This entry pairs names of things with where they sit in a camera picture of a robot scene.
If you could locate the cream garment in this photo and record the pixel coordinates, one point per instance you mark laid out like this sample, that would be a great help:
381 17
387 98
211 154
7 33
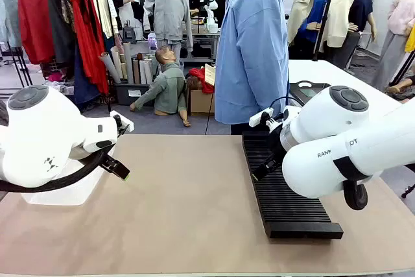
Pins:
105 14

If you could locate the mannequin cream jacket navy top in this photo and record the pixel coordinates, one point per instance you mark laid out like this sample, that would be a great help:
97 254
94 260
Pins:
340 14

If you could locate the navy garment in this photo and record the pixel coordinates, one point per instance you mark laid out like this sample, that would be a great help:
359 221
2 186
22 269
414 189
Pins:
82 85

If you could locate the black metal clothes rack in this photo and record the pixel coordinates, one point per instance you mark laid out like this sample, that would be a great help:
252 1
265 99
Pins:
109 105

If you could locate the small white robot arm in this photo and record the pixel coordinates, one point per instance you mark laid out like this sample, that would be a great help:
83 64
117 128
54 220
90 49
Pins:
212 4

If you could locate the black slotted PCB rack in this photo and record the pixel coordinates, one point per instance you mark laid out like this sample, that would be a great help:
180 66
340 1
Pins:
291 205

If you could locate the dark grey garment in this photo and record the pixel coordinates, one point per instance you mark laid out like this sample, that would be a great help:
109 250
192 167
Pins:
60 37

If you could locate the mannequin in pink top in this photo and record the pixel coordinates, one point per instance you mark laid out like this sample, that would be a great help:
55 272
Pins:
400 14

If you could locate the brown patterned scarf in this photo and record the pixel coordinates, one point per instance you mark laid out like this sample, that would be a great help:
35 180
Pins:
67 11

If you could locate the black tripod foot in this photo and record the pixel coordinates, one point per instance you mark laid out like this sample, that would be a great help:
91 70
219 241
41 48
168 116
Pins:
409 190

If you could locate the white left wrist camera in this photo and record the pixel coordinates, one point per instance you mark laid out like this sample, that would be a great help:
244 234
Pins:
126 122

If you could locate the light grey fuzzy coat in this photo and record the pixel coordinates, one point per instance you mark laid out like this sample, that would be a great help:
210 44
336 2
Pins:
9 14

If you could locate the white table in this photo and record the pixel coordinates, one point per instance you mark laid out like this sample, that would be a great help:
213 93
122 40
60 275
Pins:
324 71

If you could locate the person in blue shirt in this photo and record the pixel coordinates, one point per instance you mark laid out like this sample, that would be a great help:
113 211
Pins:
249 46

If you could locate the lying mannequin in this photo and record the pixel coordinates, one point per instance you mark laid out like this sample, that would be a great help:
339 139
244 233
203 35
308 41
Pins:
395 89

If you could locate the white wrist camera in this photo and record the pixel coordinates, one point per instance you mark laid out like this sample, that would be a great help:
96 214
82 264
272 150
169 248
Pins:
257 118
126 122

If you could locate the clear plastic bottle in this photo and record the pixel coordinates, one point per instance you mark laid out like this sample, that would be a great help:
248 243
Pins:
152 41

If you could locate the black tripod pole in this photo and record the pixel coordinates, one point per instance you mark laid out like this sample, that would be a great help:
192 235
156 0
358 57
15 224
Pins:
324 24

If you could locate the red cloth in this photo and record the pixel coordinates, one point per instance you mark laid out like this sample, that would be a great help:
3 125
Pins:
198 76

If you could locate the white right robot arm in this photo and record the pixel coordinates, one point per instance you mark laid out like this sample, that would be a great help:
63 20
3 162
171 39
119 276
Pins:
324 118

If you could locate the grey paper roll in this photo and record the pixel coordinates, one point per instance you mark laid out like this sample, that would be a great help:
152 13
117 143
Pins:
108 67

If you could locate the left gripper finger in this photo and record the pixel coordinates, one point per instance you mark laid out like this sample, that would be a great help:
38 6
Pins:
118 123
117 168

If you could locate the dark grey cloth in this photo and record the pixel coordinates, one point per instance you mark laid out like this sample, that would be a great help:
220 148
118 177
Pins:
2 113

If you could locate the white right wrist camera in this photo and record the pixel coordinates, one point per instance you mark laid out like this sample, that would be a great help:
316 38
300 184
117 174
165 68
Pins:
257 118

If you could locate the black device with screen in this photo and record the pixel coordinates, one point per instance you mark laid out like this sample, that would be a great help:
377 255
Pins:
301 93

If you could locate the cardboard box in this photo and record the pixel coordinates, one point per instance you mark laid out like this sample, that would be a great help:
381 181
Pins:
199 102

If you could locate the person's right forearm blue sleeve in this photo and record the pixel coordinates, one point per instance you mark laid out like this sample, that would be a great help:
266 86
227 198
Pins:
272 89

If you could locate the red dress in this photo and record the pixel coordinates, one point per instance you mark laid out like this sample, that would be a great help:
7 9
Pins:
86 46

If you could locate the dark storage bin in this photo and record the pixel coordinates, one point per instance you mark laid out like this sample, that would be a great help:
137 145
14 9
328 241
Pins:
124 95

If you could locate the mannequin in grey hoodie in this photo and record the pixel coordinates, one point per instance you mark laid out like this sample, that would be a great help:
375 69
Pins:
168 7

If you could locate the clear plastic box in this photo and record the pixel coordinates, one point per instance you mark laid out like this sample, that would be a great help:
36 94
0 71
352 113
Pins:
65 196

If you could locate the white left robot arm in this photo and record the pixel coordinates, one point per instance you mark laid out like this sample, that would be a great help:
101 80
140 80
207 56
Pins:
39 134

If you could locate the beige paper roll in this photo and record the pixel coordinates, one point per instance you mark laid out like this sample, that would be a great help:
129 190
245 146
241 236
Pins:
117 61

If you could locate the mannequin beige jacket blue shirt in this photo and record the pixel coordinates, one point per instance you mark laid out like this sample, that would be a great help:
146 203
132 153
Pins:
303 1

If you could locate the beige paper bag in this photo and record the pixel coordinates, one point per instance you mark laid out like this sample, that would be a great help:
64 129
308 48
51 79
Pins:
210 74

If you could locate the half mannequin green jacket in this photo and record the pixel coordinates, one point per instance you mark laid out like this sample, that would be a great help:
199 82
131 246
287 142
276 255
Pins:
168 85

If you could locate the red shirt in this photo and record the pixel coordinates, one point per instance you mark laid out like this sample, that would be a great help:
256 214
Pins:
35 24

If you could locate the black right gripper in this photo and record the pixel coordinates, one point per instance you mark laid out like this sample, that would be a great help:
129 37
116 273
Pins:
276 144

